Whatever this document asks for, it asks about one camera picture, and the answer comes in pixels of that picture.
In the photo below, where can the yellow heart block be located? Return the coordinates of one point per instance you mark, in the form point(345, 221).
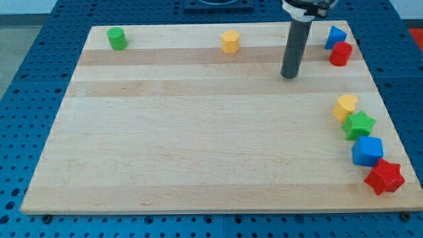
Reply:
point(344, 106)

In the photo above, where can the light wooden board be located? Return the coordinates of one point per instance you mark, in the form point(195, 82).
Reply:
point(173, 125)

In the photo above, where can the yellow hexagon block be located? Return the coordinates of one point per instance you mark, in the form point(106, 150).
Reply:
point(230, 42)

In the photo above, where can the green cylinder block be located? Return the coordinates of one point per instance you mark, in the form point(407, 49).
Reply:
point(117, 38)

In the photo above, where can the red cylinder block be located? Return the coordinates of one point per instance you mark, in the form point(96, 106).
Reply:
point(340, 54)

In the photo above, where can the green star block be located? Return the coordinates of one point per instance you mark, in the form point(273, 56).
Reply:
point(356, 125)

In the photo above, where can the blue triangle block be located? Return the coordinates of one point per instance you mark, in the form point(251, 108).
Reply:
point(335, 35)

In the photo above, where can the blue cube block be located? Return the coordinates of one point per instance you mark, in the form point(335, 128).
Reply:
point(367, 151)

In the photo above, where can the red star block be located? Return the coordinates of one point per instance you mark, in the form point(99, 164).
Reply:
point(385, 177)

